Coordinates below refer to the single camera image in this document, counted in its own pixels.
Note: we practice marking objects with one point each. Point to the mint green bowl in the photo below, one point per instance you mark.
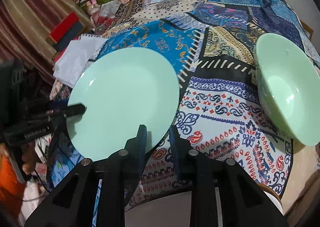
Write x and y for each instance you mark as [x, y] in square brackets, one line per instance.
[288, 87]

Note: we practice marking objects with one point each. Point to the pink bunny toy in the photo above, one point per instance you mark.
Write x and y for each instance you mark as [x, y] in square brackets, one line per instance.
[93, 7]

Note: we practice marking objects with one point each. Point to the mint green plate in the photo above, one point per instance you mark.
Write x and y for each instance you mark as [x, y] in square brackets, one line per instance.
[122, 90]

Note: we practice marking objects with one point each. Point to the striped pink curtain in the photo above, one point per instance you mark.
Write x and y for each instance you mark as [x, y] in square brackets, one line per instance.
[25, 25]

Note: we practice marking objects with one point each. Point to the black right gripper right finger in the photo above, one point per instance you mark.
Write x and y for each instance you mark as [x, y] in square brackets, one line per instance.
[222, 193]

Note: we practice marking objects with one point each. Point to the red flat box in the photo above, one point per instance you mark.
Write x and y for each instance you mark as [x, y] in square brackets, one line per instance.
[63, 27]

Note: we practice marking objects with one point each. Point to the white folded cloth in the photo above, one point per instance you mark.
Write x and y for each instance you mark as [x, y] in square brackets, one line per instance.
[70, 65]

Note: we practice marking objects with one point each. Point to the person's left hand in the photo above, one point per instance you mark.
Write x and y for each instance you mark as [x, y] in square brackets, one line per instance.
[29, 158]

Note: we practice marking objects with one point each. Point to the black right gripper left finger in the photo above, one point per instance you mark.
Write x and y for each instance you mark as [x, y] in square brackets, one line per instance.
[95, 191]

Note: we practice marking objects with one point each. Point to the orange sleeve forearm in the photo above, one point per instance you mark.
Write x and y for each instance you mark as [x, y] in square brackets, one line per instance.
[12, 191]

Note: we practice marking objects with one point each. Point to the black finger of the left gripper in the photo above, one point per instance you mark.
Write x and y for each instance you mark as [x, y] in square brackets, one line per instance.
[61, 108]

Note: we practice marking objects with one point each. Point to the patchwork quilt bedspread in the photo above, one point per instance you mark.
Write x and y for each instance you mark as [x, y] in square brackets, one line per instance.
[210, 44]

